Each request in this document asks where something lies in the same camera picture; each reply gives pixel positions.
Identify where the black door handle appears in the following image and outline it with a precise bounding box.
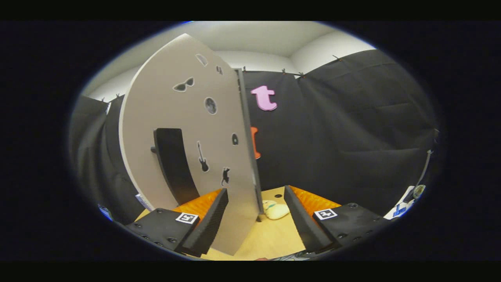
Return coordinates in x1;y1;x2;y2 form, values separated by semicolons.
151;128;200;206

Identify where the cream plush toy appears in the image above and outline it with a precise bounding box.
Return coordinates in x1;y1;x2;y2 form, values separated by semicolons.
261;200;290;220

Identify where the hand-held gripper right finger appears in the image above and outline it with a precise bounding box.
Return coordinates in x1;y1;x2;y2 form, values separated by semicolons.
284;185;392;254

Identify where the grey cabinet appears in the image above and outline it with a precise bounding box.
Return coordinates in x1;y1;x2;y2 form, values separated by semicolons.
234;68;265;216

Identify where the black backdrop cloth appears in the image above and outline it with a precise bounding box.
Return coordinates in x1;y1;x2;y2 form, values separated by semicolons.
70;49;441;226

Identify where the white blue packet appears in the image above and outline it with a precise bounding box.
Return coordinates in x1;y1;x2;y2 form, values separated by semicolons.
384;184;427;220

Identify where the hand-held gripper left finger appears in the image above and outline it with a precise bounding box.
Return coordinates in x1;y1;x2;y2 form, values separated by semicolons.
124;188;229;258

